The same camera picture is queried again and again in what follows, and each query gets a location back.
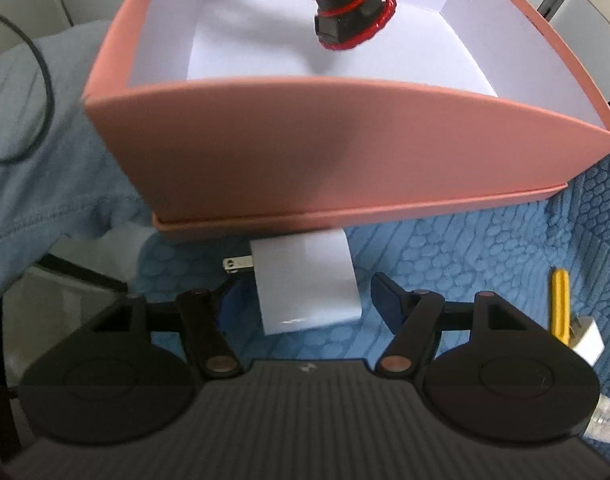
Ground black cable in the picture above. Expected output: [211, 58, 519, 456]
[0, 7, 54, 164]

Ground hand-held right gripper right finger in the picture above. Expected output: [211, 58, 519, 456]
[372, 272, 538, 379]

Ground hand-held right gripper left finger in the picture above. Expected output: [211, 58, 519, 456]
[91, 280, 260, 379]

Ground black item red cord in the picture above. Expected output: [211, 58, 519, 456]
[250, 0, 406, 52]

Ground blue textured towel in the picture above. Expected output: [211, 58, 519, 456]
[134, 149, 610, 463]

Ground white box with orange rim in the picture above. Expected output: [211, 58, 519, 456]
[81, 0, 610, 244]

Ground white power adapter plug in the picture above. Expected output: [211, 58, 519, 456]
[223, 229, 362, 337]

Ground person's denim trouser leg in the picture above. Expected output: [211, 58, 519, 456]
[0, 20, 156, 313]

